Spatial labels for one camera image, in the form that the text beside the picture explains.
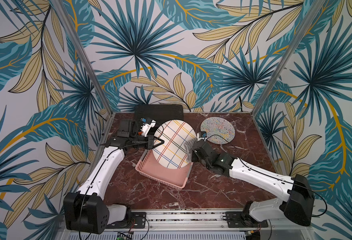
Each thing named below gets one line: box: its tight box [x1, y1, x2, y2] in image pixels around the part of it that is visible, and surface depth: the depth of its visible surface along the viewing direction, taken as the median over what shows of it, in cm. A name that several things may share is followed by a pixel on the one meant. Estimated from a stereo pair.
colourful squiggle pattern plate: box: [200, 116, 236, 145], surface depth 112 cm
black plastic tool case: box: [134, 104, 184, 133], surface depth 112 cm
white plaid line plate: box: [152, 119, 197, 170], surface depth 77 cm
